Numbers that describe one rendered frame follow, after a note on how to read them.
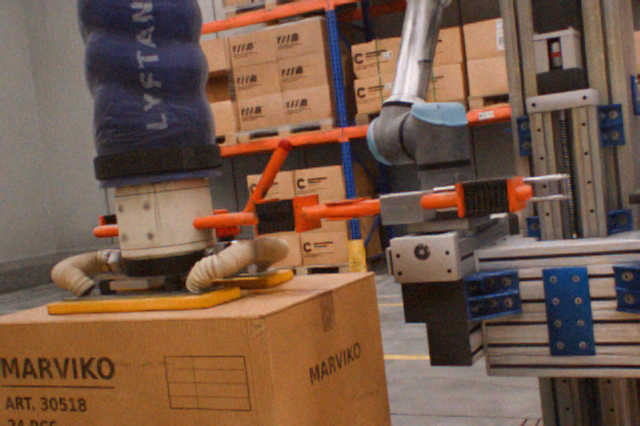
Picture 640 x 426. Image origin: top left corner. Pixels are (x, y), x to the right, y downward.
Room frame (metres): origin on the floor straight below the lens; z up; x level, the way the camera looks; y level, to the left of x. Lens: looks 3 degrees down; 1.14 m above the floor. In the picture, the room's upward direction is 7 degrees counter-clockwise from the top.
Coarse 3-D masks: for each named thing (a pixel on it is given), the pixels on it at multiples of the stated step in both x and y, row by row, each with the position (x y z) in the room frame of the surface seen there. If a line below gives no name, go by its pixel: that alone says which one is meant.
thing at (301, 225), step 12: (252, 204) 1.41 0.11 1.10; (264, 204) 1.39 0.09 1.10; (276, 204) 1.38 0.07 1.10; (288, 204) 1.37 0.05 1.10; (300, 204) 1.38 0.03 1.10; (312, 204) 1.42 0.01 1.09; (264, 216) 1.40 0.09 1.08; (276, 216) 1.39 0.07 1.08; (288, 216) 1.38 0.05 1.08; (300, 216) 1.38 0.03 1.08; (264, 228) 1.39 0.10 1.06; (276, 228) 1.38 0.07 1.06; (288, 228) 1.37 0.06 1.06; (300, 228) 1.37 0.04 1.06; (312, 228) 1.41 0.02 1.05
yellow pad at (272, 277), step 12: (228, 276) 1.55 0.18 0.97; (240, 276) 1.54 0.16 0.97; (252, 276) 1.53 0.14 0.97; (264, 276) 1.52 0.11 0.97; (276, 276) 1.53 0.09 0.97; (288, 276) 1.57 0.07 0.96; (144, 288) 1.62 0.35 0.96; (156, 288) 1.61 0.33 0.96; (240, 288) 1.53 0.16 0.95; (252, 288) 1.52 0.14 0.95; (264, 288) 1.51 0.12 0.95
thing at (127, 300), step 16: (176, 288) 1.41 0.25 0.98; (224, 288) 1.41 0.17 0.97; (48, 304) 1.48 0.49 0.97; (64, 304) 1.46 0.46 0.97; (80, 304) 1.45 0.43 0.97; (96, 304) 1.43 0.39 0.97; (112, 304) 1.42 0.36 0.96; (128, 304) 1.40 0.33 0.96; (144, 304) 1.39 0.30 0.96; (160, 304) 1.37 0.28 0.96; (176, 304) 1.36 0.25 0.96; (192, 304) 1.34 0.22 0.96; (208, 304) 1.33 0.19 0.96
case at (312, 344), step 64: (0, 320) 1.49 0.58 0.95; (64, 320) 1.40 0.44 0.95; (128, 320) 1.34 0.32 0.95; (192, 320) 1.28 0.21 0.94; (256, 320) 1.23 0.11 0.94; (320, 320) 1.37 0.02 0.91; (0, 384) 1.48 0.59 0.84; (64, 384) 1.41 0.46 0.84; (128, 384) 1.35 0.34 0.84; (192, 384) 1.29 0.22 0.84; (256, 384) 1.23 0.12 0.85; (320, 384) 1.35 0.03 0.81; (384, 384) 1.56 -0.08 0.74
